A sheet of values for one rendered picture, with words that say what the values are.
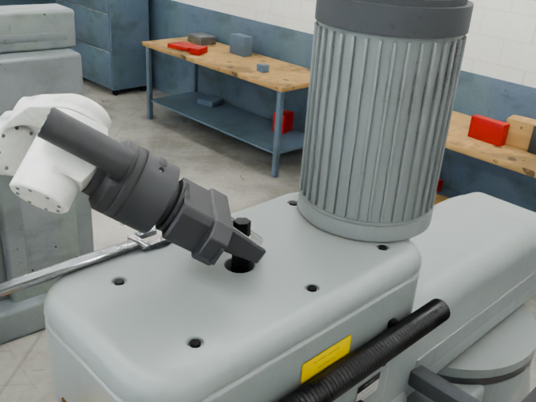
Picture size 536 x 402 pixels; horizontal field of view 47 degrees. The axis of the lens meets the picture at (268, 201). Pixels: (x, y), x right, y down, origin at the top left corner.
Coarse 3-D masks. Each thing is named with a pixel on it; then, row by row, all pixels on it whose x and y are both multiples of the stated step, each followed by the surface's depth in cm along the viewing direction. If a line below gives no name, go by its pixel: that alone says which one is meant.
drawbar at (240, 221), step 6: (234, 222) 74; (240, 222) 74; (246, 222) 74; (240, 228) 74; (246, 228) 74; (246, 234) 74; (234, 258) 76; (240, 258) 76; (234, 264) 76; (240, 264) 76; (246, 264) 77; (234, 270) 77; (240, 270) 76; (246, 270) 77
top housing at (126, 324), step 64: (128, 256) 77; (320, 256) 80; (384, 256) 81; (64, 320) 66; (128, 320) 66; (192, 320) 66; (256, 320) 67; (320, 320) 70; (384, 320) 82; (64, 384) 70; (128, 384) 59; (192, 384) 59; (256, 384) 66
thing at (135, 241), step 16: (128, 240) 79; (160, 240) 80; (80, 256) 75; (96, 256) 75; (112, 256) 76; (32, 272) 71; (48, 272) 72; (64, 272) 72; (0, 288) 68; (16, 288) 69
